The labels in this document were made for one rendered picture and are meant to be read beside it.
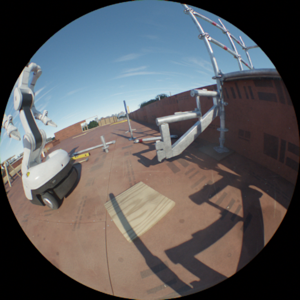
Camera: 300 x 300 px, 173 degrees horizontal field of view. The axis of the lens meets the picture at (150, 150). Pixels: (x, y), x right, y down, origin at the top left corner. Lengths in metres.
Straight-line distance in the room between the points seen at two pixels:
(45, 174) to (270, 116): 1.66
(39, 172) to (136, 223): 0.71
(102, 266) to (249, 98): 1.39
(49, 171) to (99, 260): 0.63
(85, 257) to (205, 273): 0.50
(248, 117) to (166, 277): 1.13
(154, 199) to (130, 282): 0.46
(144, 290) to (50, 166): 0.86
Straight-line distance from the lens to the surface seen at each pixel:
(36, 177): 0.84
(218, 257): 0.50
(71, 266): 0.66
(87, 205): 0.77
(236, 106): 1.07
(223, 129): 1.03
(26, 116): 1.11
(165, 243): 0.48
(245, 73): 0.92
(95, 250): 0.57
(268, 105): 0.98
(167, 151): 0.66
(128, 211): 0.57
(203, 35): 1.26
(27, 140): 0.98
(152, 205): 0.55
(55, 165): 0.86
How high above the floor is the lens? 0.46
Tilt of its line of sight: 22 degrees down
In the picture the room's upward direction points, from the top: 11 degrees counter-clockwise
